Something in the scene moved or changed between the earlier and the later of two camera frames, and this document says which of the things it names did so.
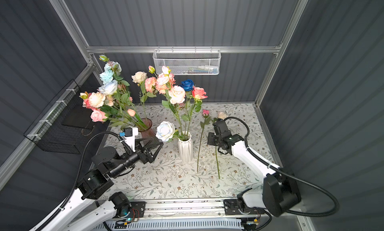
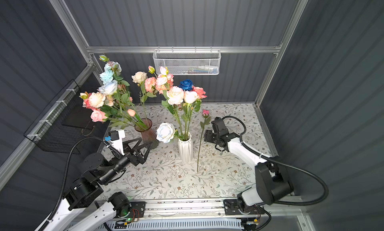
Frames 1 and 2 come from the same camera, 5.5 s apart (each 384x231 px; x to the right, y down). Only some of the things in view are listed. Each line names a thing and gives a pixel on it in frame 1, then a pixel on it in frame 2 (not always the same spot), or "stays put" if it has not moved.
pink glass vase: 144,128 stays put
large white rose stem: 165,131 stays put
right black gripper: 210,137 stays put
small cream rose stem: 221,115 → 190,97
